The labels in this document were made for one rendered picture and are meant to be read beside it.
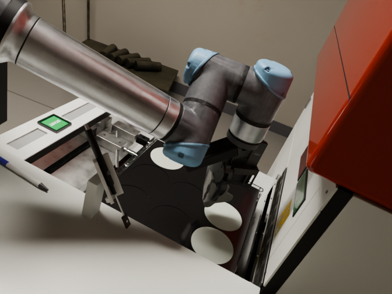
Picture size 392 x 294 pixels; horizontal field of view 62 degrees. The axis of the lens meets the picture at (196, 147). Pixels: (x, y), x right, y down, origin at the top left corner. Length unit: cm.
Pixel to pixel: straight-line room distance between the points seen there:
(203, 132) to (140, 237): 23
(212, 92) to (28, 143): 43
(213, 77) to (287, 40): 271
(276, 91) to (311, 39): 271
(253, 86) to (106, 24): 311
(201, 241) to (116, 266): 24
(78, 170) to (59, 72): 40
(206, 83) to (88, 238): 34
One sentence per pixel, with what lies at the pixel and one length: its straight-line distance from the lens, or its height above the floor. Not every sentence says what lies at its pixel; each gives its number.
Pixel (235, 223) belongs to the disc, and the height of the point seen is 90.
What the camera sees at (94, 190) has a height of 104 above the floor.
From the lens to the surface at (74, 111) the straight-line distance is 94.
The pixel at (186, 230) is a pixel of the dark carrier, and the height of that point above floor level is 90.
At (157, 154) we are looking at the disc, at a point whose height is 90.
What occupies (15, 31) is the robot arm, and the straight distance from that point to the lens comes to 50.
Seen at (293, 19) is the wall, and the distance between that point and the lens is 326.
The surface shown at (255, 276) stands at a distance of 69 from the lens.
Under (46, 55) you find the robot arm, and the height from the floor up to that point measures 124.
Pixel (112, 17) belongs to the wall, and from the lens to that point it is 359.
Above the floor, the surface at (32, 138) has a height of 96.
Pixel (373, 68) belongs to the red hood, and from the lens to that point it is 44.
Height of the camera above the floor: 144
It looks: 32 degrees down
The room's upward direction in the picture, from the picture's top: 21 degrees clockwise
